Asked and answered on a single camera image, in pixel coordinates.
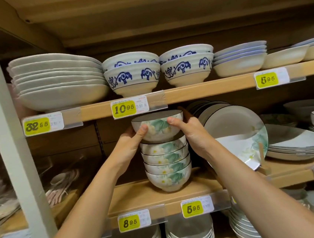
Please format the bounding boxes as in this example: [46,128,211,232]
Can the person's right hand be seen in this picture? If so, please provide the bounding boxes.
[166,103,221,164]

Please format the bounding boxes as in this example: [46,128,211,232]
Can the person's left hand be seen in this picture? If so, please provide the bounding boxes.
[110,123,153,174]

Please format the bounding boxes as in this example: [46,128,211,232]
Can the floral white bowl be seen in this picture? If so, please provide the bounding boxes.
[145,161,195,195]
[139,135,188,157]
[141,143,191,167]
[130,109,186,146]
[143,153,192,177]

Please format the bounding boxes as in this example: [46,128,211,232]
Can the person's right forearm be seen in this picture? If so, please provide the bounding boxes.
[203,130,314,238]

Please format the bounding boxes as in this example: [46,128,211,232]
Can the person's left forearm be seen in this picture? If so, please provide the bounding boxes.
[24,153,140,238]

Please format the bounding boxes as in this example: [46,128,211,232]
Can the row of dark rimmed plates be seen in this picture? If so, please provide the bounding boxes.
[185,97,233,122]

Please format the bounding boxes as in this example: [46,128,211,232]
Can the blue patterned white bowl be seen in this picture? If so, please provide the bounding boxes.
[103,60,164,100]
[101,49,161,72]
[158,42,215,65]
[159,51,217,89]

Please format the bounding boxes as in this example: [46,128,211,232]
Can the floral dark rimmed plate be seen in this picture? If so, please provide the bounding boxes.
[201,102,272,176]

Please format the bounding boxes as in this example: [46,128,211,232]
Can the pale blue rimmed bowl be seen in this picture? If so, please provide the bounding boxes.
[212,49,268,63]
[212,52,269,79]
[213,40,268,54]
[212,45,268,58]

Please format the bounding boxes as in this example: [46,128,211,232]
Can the stack of large white plates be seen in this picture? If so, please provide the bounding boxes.
[5,47,112,116]

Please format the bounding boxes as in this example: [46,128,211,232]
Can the bundle of pale spoons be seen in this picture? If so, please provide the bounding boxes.
[42,167,84,208]

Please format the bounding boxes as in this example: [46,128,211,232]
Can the wooden plate stand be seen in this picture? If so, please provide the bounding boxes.
[254,142,272,177]

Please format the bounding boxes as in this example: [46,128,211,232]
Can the floral shallow dish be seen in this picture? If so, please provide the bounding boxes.
[260,111,299,131]

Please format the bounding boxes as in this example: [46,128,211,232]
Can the stack of small white bowls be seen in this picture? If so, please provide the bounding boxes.
[164,212,215,238]

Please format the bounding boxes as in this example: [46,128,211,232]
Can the stack of oval white plates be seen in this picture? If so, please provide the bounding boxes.
[262,119,314,165]

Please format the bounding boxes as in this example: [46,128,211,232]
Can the stack of ribbed white plates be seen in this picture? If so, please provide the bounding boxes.
[226,196,266,238]

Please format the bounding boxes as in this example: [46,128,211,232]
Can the shallow cream bowl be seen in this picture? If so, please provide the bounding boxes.
[260,45,312,70]

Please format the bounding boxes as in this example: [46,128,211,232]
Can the wide grey bowl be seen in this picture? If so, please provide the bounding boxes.
[283,98,314,119]

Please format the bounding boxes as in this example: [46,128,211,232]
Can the wooden side shelf board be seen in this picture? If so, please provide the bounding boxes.
[0,187,85,238]

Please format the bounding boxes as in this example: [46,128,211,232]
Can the white shelf post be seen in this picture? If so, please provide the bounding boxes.
[0,0,59,238]

